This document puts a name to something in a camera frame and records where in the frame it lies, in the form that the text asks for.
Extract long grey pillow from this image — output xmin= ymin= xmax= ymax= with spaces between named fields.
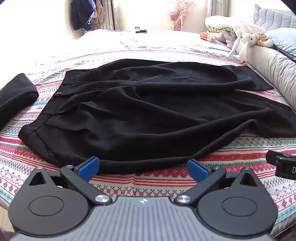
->
xmin=245 ymin=43 xmax=296 ymax=112

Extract green yellow folded blanket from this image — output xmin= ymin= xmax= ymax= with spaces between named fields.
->
xmin=208 ymin=26 xmax=238 ymax=36

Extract pink patterned hanging cloth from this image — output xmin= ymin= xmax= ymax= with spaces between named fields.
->
xmin=170 ymin=0 xmax=195 ymax=30

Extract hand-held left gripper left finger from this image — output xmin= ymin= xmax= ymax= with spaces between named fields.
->
xmin=29 ymin=156 xmax=112 ymax=205

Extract black pants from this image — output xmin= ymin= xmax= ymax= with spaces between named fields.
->
xmin=18 ymin=59 xmax=296 ymax=174

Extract red green patterned blanket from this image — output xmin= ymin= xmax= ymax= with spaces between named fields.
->
xmin=0 ymin=45 xmax=296 ymax=232

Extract white plush rabbit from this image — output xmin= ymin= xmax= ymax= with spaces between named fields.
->
xmin=229 ymin=31 xmax=274 ymax=62

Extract hanging dark clothes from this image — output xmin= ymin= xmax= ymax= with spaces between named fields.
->
xmin=70 ymin=0 xmax=96 ymax=31

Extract folded black cloth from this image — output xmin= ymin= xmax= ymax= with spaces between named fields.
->
xmin=0 ymin=73 xmax=39 ymax=127

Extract pale pink folded cloth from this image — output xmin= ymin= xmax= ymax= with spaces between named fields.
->
xmin=215 ymin=31 xmax=240 ymax=48

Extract white folded quilt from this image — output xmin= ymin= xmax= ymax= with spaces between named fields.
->
xmin=205 ymin=16 xmax=267 ymax=35

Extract orange white box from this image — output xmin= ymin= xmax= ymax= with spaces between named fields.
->
xmin=200 ymin=32 xmax=216 ymax=42

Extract grey quilted cushion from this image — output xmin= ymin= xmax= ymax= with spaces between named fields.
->
xmin=252 ymin=4 xmax=296 ymax=31

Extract grey striped curtain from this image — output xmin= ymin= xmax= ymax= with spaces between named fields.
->
xmin=211 ymin=0 xmax=232 ymax=17

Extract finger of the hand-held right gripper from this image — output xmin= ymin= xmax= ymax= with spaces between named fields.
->
xmin=266 ymin=150 xmax=296 ymax=165

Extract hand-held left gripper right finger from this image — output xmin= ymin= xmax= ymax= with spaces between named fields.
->
xmin=174 ymin=159 xmax=258 ymax=205

